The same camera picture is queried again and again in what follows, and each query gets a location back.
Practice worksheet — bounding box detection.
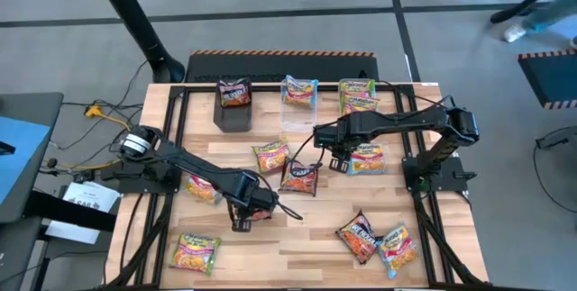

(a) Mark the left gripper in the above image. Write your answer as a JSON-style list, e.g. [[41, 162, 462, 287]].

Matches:
[[227, 171, 279, 233]]

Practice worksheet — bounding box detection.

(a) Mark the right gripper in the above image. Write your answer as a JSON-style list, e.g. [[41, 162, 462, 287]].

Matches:
[[314, 119, 362, 174]]

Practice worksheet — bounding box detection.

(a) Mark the clear plastic bin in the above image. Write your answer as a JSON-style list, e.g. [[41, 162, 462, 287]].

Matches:
[[279, 77, 319, 132], [337, 77, 380, 121]]

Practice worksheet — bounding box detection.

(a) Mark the black hazard-striped floor mat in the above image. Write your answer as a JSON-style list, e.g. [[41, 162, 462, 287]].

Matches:
[[517, 50, 577, 111], [186, 50, 380, 84]]

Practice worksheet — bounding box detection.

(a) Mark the white paper sheet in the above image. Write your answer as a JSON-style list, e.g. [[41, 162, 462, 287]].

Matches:
[[44, 181, 121, 245]]

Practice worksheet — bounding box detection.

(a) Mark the black desk beam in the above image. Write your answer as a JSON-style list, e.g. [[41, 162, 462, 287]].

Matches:
[[24, 190, 118, 233]]

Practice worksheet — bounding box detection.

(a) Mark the blue desk mat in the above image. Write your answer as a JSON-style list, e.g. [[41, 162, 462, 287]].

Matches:
[[0, 114, 51, 206]]

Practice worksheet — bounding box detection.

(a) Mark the grey desk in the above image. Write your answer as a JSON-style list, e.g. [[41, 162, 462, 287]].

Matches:
[[0, 92, 64, 224]]

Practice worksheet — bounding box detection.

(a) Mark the black stand column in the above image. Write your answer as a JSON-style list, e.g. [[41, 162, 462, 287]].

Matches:
[[87, 0, 187, 84]]

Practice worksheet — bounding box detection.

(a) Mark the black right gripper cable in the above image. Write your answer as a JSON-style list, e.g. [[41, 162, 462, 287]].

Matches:
[[288, 131, 326, 179]]

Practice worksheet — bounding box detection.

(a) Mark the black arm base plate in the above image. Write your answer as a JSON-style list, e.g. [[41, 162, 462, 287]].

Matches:
[[117, 159, 184, 195], [402, 155, 478, 193]]

